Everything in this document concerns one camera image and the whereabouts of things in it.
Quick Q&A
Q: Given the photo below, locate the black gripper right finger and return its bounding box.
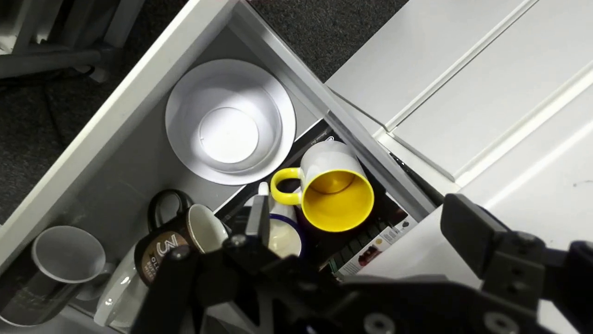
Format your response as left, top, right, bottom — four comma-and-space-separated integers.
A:
439, 192, 593, 334

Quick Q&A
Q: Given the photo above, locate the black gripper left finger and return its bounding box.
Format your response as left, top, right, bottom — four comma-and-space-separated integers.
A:
132, 194, 373, 334

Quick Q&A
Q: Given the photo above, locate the white enamel mug dark rim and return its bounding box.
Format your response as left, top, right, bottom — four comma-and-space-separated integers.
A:
263, 185, 306, 261

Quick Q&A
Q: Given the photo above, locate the white mug yellow inside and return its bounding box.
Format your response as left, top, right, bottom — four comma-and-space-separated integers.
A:
269, 138, 378, 237

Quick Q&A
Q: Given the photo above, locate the white open drawer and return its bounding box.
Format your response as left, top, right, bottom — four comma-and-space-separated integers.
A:
0, 0, 447, 334

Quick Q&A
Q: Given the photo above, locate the white bowl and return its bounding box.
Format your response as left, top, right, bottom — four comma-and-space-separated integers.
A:
163, 58, 299, 188

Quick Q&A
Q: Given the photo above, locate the brown printed mug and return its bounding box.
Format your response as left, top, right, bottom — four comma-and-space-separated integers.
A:
134, 188, 232, 288

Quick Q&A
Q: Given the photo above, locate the white base cabinet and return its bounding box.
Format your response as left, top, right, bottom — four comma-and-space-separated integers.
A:
323, 0, 593, 188

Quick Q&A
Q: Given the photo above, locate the black mug white inside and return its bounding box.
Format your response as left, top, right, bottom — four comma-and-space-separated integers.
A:
0, 224, 111, 329

